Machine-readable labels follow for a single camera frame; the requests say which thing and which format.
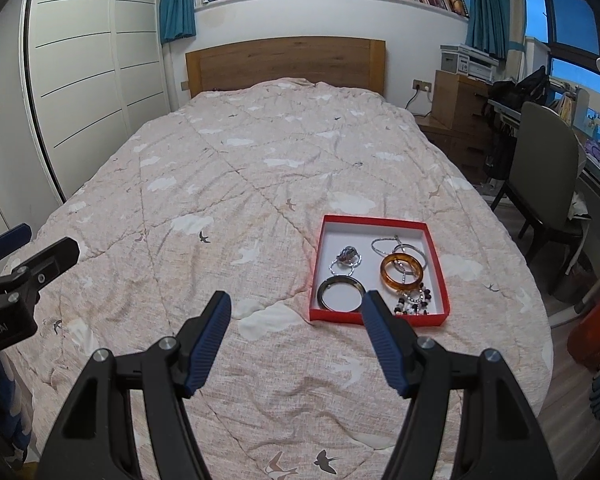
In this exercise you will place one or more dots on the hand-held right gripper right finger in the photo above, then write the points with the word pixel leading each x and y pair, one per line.
pixel 385 345

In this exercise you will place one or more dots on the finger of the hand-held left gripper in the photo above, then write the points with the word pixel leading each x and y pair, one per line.
pixel 7 242
pixel 50 260

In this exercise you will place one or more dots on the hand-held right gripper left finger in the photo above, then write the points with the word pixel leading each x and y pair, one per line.
pixel 207 345

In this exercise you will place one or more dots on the amber resin bangle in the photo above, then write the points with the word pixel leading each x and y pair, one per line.
pixel 386 274

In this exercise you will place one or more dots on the thin silver bangle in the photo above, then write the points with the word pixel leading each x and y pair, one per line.
pixel 375 247
pixel 422 257

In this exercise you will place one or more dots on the red jewelry box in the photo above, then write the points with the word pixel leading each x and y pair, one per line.
pixel 365 232

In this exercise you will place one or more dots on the blue patterned clothing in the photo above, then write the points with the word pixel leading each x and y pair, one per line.
pixel 7 400

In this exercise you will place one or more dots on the dark metal bangle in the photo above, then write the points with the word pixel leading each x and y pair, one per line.
pixel 321 294

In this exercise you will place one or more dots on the twisted silver bangle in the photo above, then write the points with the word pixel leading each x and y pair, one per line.
pixel 332 266

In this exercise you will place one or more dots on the bed with floral quilt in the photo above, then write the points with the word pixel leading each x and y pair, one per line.
pixel 230 185

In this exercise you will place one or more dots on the white wardrobe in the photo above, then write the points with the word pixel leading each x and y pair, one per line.
pixel 80 85

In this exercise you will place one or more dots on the orange bag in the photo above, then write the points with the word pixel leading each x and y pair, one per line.
pixel 592 335

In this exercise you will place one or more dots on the wooden nightstand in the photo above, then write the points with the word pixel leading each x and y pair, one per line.
pixel 450 147

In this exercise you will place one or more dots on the grey office chair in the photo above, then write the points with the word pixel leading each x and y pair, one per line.
pixel 540 160

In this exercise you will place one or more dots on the wooden dresser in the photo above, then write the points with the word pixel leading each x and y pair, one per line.
pixel 460 100

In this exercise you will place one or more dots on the teal curtain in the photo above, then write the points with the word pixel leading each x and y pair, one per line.
pixel 177 0
pixel 487 10

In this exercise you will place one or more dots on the wooden headboard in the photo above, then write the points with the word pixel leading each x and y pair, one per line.
pixel 280 62

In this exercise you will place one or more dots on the black bag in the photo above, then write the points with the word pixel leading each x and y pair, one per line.
pixel 522 87

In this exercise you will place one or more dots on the white printer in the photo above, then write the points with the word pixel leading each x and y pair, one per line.
pixel 467 62

